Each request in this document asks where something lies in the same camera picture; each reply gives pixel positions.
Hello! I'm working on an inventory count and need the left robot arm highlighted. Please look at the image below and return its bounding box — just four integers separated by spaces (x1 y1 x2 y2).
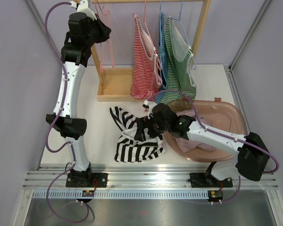
46 12 111 187

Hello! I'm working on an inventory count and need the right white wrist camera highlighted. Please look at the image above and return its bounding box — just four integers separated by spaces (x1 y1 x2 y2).
142 100 157 112

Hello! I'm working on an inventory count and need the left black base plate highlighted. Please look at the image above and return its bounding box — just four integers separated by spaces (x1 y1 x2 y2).
66 172 108 188

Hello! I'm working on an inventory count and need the white slotted cable duct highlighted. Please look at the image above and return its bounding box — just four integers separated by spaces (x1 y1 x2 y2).
33 189 208 200

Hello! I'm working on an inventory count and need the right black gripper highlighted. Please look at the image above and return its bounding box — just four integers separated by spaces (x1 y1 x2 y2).
135 114 170 142

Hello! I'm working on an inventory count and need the translucent pink plastic basin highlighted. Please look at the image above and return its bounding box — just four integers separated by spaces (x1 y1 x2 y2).
164 98 248 163

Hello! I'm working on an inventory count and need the aluminium mounting rail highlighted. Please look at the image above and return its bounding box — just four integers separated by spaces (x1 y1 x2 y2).
22 163 279 191

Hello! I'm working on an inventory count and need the green white striped tank top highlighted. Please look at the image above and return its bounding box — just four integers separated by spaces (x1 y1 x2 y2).
164 16 197 100

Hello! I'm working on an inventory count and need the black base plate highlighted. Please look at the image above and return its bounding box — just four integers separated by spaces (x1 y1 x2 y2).
187 173 233 188
66 172 108 188

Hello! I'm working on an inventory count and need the wooden clothes rack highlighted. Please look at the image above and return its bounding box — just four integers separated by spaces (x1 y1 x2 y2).
90 0 211 102

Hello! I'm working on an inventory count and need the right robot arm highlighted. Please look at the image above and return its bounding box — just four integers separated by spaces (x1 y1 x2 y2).
135 100 270 186

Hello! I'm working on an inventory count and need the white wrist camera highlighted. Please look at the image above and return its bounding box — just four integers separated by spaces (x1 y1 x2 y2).
142 100 157 112
69 0 97 20

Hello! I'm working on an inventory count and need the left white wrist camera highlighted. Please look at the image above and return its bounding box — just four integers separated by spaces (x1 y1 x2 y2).
69 0 97 20

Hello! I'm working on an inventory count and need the mauve pink tank top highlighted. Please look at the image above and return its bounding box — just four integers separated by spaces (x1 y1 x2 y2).
175 110 237 154

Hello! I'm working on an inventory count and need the red white striped tank top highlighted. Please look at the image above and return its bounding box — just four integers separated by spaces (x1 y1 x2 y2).
131 15 162 100

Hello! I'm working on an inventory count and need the black white striped tank top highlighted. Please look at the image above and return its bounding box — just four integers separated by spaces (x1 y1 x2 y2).
109 106 165 163

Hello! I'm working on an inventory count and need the blue tank top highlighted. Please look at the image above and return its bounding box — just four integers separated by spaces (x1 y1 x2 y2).
158 13 168 91

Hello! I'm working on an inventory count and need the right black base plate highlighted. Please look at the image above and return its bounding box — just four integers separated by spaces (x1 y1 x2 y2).
187 173 233 188

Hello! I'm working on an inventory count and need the pink wire hanger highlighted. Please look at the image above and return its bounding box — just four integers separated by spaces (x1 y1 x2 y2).
133 0 161 80
94 0 106 73
102 4 115 68

